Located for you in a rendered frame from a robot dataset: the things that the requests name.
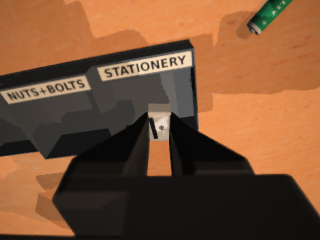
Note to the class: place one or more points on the dark grey bin rack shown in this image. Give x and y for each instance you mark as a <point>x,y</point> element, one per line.
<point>55,108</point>

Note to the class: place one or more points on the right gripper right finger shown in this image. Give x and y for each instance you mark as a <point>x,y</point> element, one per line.
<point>200,154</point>

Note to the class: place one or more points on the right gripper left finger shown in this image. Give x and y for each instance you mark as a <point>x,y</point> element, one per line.
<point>118,154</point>

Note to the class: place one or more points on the green aa battery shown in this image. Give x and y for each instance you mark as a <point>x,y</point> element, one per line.
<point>269,11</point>

